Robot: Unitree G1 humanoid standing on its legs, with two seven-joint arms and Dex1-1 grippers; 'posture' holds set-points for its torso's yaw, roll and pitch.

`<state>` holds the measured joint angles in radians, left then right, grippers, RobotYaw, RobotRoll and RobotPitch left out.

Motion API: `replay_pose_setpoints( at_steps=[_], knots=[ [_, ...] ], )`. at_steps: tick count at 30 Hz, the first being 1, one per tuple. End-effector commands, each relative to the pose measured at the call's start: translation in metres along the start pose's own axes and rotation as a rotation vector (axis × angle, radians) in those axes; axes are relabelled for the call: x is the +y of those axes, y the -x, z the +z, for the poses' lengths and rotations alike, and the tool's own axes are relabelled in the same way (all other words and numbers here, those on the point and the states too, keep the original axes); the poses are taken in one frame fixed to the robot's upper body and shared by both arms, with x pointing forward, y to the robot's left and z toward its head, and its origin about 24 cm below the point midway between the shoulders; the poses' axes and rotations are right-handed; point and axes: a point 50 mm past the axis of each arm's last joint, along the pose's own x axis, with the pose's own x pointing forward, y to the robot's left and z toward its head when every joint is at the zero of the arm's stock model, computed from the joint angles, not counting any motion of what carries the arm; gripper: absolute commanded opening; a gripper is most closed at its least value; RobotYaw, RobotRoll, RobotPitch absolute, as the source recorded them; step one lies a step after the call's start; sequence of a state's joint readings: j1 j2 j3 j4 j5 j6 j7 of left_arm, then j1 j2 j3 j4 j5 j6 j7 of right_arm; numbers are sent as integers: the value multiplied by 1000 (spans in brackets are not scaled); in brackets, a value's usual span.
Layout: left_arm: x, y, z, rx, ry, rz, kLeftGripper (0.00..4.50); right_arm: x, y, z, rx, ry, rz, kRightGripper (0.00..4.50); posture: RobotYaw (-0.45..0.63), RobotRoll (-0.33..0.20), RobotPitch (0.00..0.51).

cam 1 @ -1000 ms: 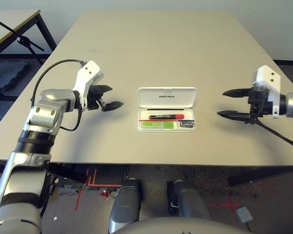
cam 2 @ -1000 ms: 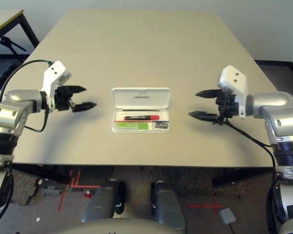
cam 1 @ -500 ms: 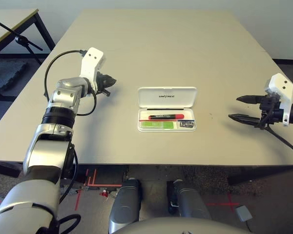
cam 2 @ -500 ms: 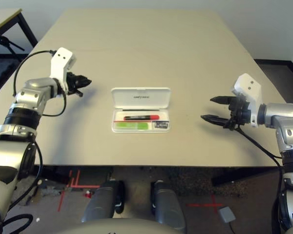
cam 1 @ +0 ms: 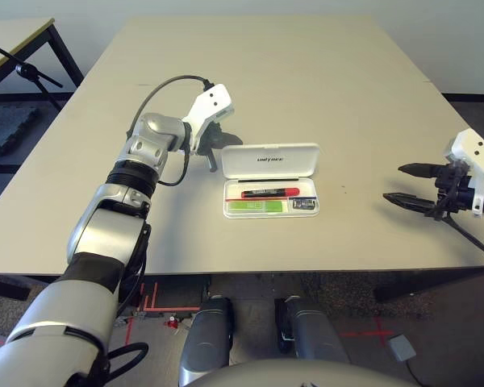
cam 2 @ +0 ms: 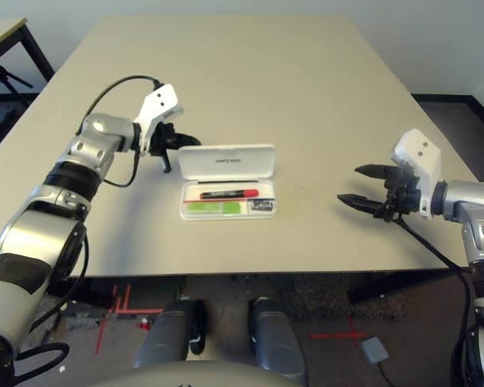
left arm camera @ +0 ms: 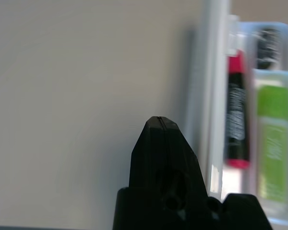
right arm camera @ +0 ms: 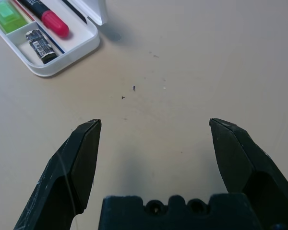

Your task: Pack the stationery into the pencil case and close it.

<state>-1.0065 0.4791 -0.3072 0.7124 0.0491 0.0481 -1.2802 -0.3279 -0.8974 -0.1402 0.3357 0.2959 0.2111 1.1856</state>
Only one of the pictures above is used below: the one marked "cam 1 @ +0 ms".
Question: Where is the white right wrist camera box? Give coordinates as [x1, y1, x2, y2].
[443, 128, 484, 219]

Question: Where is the red black whiteboard marker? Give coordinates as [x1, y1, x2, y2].
[240, 186, 301, 200]

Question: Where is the white plastic pencil case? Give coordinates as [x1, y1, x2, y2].
[220, 141, 321, 220]

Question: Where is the grey robot torso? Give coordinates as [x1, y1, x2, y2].
[192, 359, 419, 387]

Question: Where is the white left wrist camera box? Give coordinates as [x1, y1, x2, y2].
[180, 82, 236, 156]

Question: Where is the beige side table black frame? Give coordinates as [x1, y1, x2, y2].
[0, 16, 86, 96]

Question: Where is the green white correction tape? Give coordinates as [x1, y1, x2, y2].
[227, 200, 286, 214]

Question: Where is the grey robot leg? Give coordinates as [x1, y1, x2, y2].
[274, 295, 350, 363]
[178, 295, 236, 385]

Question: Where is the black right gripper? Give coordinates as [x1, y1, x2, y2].
[382, 160, 479, 223]

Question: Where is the black tripod stand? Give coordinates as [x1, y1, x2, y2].
[0, 37, 65, 110]

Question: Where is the dark grey foam mat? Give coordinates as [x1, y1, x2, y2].
[0, 103, 42, 161]

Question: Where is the black table foot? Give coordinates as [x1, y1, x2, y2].
[0, 274, 50, 302]

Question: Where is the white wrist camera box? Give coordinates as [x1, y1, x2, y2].
[443, 128, 484, 219]
[180, 82, 236, 156]

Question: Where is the grey foot pedal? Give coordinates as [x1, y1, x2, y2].
[386, 333, 418, 363]

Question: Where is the black pedal cable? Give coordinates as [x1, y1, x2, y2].
[403, 359, 425, 387]

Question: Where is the grey right robot leg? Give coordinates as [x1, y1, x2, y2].
[274, 295, 350, 363]

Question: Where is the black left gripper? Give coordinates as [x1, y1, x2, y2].
[197, 122, 244, 174]

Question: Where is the grey left robot leg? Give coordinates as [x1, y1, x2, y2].
[178, 295, 236, 385]

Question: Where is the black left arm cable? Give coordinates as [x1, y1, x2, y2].
[103, 73, 213, 387]

